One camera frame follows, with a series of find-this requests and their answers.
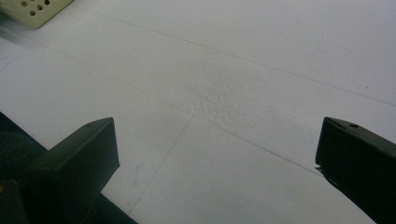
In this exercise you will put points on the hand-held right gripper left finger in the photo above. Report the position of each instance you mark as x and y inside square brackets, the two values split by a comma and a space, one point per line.
[74, 165]

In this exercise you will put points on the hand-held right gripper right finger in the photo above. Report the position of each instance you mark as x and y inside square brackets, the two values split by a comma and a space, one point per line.
[361, 161]

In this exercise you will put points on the cream perforated plastic basket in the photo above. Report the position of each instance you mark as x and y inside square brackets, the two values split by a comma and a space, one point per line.
[32, 11]

